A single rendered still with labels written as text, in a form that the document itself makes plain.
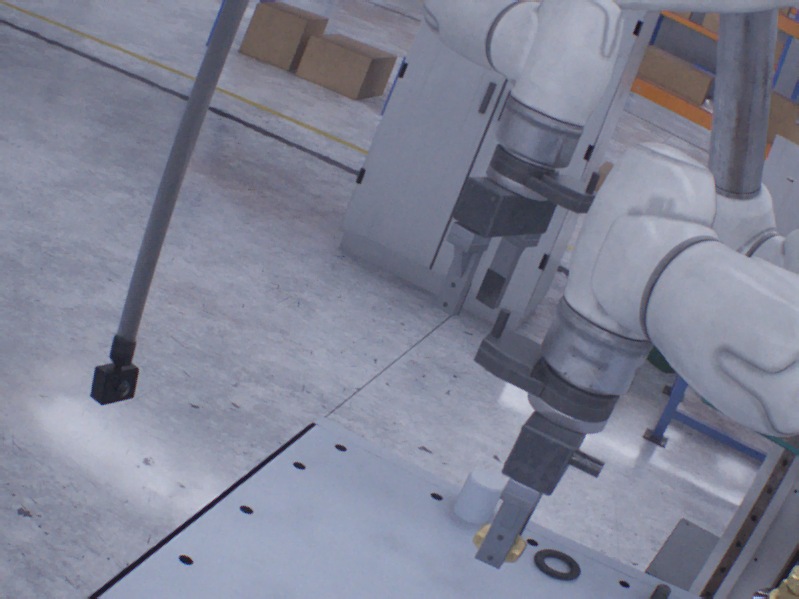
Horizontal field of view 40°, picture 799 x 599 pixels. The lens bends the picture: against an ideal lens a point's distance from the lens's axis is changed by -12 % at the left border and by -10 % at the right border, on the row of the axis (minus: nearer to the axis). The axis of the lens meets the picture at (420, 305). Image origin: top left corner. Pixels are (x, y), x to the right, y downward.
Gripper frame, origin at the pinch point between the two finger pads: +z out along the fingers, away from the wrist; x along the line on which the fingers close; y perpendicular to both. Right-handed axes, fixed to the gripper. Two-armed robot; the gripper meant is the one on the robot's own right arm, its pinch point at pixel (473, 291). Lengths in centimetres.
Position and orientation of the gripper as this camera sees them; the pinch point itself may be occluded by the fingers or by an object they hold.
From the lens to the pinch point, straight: 138.0
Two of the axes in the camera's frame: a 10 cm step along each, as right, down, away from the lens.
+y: -7.4, -4.8, 4.7
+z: -3.5, 8.7, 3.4
